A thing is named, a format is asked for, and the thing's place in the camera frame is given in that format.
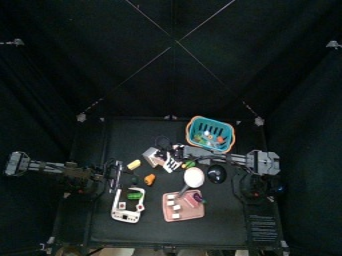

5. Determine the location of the white text label sticker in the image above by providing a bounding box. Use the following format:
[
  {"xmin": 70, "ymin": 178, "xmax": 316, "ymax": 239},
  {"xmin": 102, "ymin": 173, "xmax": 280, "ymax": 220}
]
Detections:
[{"xmin": 247, "ymin": 213, "xmax": 280, "ymax": 247}]

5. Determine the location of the white black patterned toy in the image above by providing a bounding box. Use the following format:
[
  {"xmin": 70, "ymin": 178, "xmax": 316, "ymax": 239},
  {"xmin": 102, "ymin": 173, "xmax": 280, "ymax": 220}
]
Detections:
[{"xmin": 161, "ymin": 157, "xmax": 182, "ymax": 174}]

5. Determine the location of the teal basket with orange rim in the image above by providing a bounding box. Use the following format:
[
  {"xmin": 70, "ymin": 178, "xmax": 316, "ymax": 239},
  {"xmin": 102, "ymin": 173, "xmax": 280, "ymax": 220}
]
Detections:
[{"xmin": 184, "ymin": 115, "xmax": 236, "ymax": 154}]

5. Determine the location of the thin white cord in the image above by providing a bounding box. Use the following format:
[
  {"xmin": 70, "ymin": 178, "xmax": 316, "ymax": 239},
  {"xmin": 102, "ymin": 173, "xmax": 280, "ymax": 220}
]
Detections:
[
  {"xmin": 122, "ymin": 0, "xmax": 264, "ymax": 120},
  {"xmin": 78, "ymin": 0, "xmax": 236, "ymax": 115}
]

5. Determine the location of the red white striped toy block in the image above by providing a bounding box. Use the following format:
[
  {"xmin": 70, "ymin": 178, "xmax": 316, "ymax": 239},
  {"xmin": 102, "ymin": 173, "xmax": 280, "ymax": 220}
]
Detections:
[{"xmin": 182, "ymin": 193, "xmax": 200, "ymax": 209}]

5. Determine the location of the black bowl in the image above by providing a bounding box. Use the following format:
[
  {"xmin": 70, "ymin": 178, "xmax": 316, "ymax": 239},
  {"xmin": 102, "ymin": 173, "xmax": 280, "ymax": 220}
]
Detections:
[{"xmin": 205, "ymin": 163, "xmax": 228, "ymax": 185}]

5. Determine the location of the orange toy vegetable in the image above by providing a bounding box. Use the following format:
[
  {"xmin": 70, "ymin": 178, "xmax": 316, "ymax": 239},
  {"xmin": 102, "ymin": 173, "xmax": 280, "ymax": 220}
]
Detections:
[{"xmin": 142, "ymin": 173, "xmax": 157, "ymax": 187}]

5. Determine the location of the pink plastic tray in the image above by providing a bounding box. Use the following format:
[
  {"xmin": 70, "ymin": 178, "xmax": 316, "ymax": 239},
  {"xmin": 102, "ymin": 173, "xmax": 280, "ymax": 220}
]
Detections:
[{"xmin": 160, "ymin": 189, "xmax": 206, "ymax": 223}]

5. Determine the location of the white green device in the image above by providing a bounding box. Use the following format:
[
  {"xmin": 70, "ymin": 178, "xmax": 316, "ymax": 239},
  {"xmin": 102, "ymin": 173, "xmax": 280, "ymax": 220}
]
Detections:
[{"xmin": 109, "ymin": 187, "xmax": 146, "ymax": 225}]

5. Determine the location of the white pan with grey handle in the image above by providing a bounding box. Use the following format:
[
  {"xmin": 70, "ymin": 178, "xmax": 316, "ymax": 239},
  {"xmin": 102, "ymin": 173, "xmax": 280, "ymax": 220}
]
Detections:
[{"xmin": 176, "ymin": 166, "xmax": 206, "ymax": 198}]

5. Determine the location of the thin white toy cleaver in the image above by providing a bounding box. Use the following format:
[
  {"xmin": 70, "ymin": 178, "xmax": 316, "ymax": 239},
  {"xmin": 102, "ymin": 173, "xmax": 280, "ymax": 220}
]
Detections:
[{"xmin": 113, "ymin": 160, "xmax": 124, "ymax": 195}]

